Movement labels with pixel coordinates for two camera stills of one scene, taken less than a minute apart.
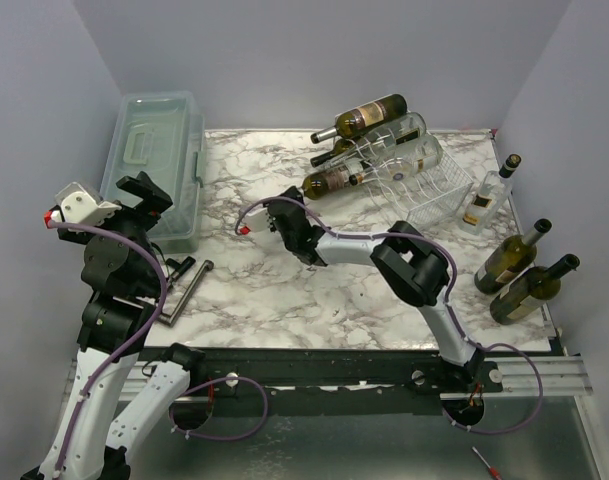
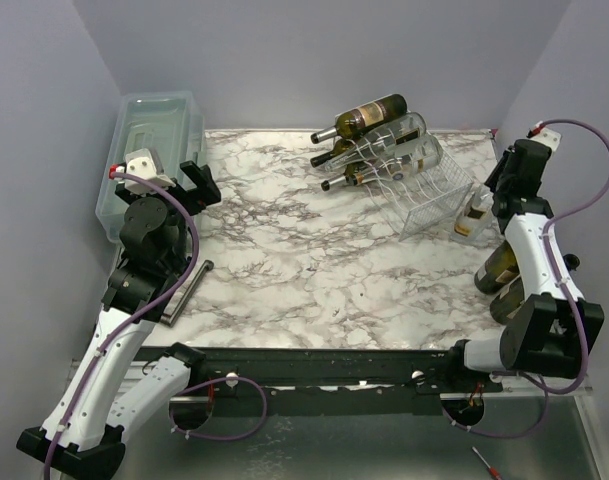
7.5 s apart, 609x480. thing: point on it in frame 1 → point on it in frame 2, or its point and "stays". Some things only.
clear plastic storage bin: [161, 134] stays
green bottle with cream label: [324, 182] → [351, 176]
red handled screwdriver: [491, 469] stays
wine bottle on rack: [373, 114] stays
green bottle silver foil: [513, 254] stays
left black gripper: [155, 200] → [206, 192]
